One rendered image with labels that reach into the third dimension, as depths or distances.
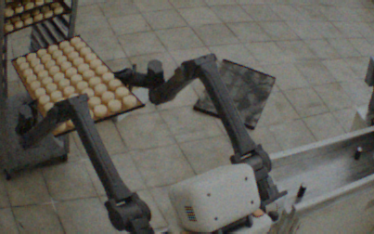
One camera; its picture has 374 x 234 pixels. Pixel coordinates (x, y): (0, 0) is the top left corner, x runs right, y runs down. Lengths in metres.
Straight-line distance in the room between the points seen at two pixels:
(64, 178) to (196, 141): 0.88
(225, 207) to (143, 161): 1.98
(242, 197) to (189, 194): 0.15
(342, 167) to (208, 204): 1.06
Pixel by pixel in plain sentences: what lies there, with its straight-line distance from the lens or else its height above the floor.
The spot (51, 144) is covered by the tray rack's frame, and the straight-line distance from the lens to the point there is 3.44.
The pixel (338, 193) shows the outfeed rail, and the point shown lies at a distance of 2.35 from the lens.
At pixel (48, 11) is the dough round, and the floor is 1.06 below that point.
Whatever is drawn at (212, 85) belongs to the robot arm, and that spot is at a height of 1.32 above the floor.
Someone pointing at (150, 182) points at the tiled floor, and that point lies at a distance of 3.48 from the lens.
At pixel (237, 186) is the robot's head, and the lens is 1.67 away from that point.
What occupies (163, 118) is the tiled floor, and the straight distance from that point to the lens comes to 3.89.
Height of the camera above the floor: 2.47
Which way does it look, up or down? 39 degrees down
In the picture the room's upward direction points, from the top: 10 degrees clockwise
